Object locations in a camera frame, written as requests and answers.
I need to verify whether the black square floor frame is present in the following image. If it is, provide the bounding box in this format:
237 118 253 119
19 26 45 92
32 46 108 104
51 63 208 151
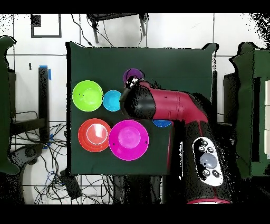
31 14 62 39

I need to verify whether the large red-orange bowl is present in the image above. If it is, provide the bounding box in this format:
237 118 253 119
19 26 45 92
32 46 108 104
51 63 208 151
78 118 112 153

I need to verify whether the dark green table cloth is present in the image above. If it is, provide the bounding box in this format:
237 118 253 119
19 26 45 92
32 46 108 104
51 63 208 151
65 41 219 177

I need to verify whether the purple plastic cup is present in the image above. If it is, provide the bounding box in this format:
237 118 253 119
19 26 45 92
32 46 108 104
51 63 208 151
123 68 146 84

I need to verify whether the black power strip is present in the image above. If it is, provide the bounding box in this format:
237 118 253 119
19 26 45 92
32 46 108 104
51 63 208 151
60 170 82 200

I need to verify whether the large lime green bowl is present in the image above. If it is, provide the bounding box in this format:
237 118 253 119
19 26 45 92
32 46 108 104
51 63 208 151
72 80 104 112

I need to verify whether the grey chair base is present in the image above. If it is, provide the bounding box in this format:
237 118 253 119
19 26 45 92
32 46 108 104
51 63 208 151
8 143 45 167

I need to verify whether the small dark blue bowl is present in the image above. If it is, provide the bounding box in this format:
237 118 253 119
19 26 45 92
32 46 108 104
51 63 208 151
152 119 172 128

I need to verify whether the small cyan bowl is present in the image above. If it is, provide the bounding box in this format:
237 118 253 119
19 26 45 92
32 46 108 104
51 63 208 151
102 90 122 112

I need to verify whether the black floor cable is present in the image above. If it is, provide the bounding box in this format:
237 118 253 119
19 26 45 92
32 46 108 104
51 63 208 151
70 13 94 47

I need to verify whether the blue tape strip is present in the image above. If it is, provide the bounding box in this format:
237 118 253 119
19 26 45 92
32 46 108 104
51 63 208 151
39 65 52 81

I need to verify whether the large pink bowl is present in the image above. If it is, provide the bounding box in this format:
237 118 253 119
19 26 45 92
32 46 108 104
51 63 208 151
108 119 150 161

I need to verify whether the green covered side table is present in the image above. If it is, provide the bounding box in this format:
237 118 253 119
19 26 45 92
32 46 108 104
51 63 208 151
228 41 270 178
0 35 21 175

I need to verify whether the tangle of floor cables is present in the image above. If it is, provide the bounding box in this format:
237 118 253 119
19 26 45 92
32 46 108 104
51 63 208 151
10 122 114 204

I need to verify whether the black metal stand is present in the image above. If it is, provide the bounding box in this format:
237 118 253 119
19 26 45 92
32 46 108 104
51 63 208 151
9 66 50 145

